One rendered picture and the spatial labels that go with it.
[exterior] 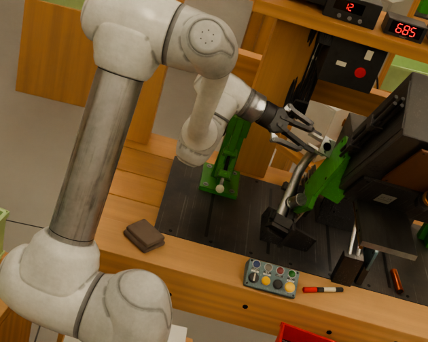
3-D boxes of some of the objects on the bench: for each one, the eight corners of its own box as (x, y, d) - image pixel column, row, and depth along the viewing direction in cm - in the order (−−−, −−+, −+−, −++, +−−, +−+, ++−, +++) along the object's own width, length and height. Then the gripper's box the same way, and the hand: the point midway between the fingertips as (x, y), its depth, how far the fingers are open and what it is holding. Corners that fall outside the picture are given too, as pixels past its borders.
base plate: (497, 330, 199) (501, 326, 198) (151, 235, 192) (153, 229, 191) (467, 243, 234) (469, 239, 233) (173, 159, 227) (174, 155, 226)
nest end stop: (281, 235, 202) (287, 233, 198) (264, 226, 201) (271, 224, 196) (282, 231, 203) (289, 230, 198) (266, 223, 201) (272, 221, 197)
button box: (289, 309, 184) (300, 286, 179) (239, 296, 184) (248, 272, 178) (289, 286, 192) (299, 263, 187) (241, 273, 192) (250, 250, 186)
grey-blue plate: (361, 287, 195) (380, 253, 188) (354, 285, 195) (373, 251, 188) (359, 266, 203) (376, 233, 196) (352, 264, 203) (370, 231, 195)
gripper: (253, 131, 185) (322, 171, 190) (276, 85, 189) (342, 125, 194) (244, 136, 193) (311, 174, 197) (266, 91, 196) (331, 129, 201)
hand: (317, 144), depth 195 cm, fingers closed on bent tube, 3 cm apart
